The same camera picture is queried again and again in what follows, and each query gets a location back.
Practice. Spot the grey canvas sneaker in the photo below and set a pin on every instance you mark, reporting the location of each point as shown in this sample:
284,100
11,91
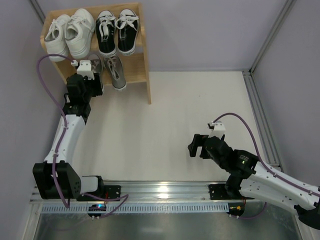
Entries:
114,67
96,63

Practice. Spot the corner aluminium post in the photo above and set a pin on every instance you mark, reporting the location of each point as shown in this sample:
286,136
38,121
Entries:
278,23
37,10

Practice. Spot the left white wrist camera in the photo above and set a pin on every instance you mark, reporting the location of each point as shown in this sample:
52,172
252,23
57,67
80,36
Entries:
84,68

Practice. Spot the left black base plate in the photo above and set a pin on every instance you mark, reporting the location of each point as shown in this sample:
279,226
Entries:
112,192

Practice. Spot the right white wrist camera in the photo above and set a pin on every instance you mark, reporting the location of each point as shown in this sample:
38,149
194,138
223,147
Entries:
217,129

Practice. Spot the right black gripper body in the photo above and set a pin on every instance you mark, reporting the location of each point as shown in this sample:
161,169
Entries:
203,146

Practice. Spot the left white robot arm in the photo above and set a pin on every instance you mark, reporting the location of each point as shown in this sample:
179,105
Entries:
55,176

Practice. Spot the wooden two-tier shoe shelf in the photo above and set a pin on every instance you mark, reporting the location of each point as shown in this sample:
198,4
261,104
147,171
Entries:
135,66

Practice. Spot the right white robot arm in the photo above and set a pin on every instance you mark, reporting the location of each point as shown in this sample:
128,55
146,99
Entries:
251,178

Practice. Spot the white sneaker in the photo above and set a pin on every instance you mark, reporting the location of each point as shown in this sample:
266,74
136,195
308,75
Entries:
54,40
78,33

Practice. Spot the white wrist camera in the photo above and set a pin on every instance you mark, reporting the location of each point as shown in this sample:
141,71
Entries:
84,68
217,129

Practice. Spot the aluminium mounting rail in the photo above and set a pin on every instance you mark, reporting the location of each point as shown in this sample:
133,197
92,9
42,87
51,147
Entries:
165,191

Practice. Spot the black canvas sneaker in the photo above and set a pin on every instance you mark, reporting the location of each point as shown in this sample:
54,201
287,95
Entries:
105,31
127,24

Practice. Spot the left corner aluminium post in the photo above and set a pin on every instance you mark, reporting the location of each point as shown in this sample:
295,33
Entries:
37,10

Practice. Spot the right corner aluminium post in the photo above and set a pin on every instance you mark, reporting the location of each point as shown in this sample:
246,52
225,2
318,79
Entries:
278,23

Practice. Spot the right aluminium frame rail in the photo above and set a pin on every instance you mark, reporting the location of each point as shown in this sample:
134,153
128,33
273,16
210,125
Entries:
271,155

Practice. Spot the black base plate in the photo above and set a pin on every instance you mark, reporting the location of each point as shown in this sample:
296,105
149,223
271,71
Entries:
217,192
112,192

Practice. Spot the grey slotted cable duct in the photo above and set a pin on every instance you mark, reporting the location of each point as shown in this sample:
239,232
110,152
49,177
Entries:
137,208

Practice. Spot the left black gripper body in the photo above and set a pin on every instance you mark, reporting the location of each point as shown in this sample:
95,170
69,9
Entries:
96,85

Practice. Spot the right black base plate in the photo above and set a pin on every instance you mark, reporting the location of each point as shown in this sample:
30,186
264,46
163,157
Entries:
217,192

